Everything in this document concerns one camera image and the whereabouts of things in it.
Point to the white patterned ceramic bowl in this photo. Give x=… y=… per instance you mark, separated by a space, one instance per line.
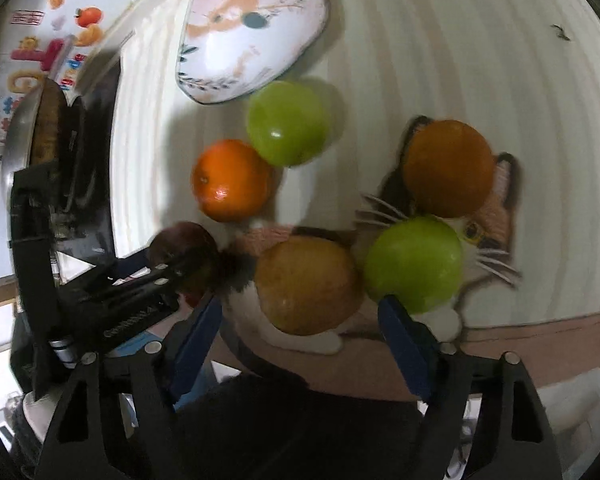
x=250 y=35

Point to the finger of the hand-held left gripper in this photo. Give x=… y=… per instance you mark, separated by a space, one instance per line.
x=130 y=320
x=135 y=272

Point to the yellow-brown pear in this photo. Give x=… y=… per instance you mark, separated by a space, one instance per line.
x=305 y=285

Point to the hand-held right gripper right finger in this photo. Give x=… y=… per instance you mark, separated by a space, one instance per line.
x=405 y=342

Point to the metal pan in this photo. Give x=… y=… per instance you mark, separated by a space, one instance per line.
x=20 y=125

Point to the white ribbed cat-print mat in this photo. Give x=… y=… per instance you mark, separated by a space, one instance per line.
x=430 y=60

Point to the large dark orange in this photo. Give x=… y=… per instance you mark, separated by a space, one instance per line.
x=450 y=167

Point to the small bright orange tangerine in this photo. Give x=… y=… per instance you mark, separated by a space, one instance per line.
x=230 y=180

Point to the red apple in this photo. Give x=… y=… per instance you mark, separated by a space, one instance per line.
x=197 y=255

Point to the fruit-print wall poster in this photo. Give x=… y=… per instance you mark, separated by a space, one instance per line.
x=45 y=50

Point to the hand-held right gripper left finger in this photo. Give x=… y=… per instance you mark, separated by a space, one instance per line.
x=202 y=327

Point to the green apple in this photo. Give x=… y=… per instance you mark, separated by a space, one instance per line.
x=415 y=262
x=287 y=125

